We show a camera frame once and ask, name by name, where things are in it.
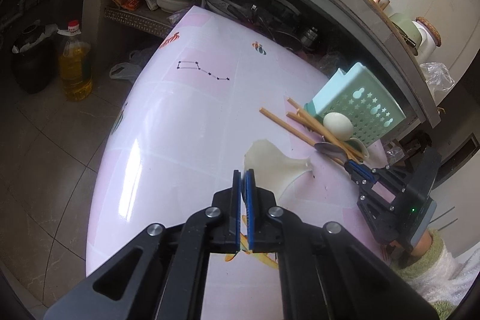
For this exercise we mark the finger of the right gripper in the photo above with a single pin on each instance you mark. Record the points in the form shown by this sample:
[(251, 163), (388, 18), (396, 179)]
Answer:
[(359, 172)]

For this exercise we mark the pink patterned tablecloth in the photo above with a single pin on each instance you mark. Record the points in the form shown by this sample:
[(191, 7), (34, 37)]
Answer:
[(186, 125)]

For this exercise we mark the person's right hand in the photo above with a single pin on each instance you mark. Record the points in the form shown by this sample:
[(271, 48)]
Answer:
[(423, 245)]

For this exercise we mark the cooking oil bottle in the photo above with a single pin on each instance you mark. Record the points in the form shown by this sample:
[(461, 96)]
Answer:
[(74, 63)]

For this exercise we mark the cream ladle spoon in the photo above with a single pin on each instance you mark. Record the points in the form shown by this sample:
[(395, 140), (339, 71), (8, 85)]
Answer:
[(342, 128)]

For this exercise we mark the green enamel bowl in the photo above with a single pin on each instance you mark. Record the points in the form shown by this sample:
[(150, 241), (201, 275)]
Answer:
[(407, 29)]

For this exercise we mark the dark jug on floor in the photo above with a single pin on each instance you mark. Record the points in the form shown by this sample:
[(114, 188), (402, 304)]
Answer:
[(33, 60)]

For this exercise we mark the large metal spoon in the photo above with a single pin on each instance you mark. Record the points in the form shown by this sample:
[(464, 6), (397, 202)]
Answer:
[(331, 150)]

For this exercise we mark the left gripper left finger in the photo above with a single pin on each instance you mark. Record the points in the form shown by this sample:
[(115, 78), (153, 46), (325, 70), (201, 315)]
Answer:
[(161, 273)]

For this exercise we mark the clear plastic bag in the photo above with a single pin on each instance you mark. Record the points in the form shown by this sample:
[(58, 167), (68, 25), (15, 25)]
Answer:
[(438, 80)]

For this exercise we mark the white jar woven lid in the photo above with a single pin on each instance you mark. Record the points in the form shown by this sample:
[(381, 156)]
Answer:
[(431, 39)]

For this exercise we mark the white rice paddle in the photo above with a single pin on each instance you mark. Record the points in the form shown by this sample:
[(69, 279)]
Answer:
[(273, 170)]

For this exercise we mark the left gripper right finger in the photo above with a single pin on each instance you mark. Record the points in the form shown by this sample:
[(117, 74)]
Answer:
[(325, 272)]

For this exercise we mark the wooden chopstick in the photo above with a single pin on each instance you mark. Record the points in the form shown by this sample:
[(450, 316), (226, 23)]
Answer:
[(315, 123), (300, 120), (292, 130)]

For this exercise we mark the green plastic utensil holder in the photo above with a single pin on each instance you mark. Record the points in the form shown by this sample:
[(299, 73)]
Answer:
[(361, 97)]

